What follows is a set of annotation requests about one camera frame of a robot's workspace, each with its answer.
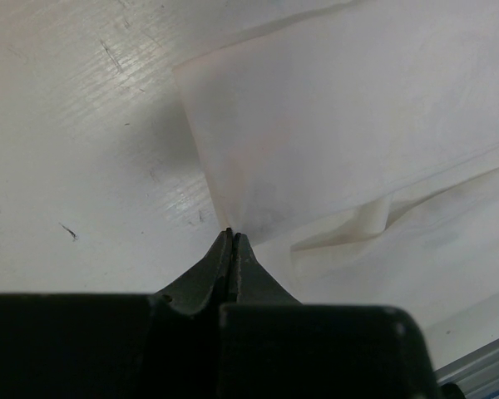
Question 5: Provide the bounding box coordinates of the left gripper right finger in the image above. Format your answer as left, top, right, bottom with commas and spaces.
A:
231, 233, 300, 306

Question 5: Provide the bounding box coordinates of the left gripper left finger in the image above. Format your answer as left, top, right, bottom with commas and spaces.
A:
154, 229, 232, 317

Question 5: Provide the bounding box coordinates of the white printed t-shirt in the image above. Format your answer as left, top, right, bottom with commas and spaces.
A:
172, 0, 499, 333

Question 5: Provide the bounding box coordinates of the aluminium front rail frame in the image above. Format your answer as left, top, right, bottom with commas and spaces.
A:
437, 339, 499, 399

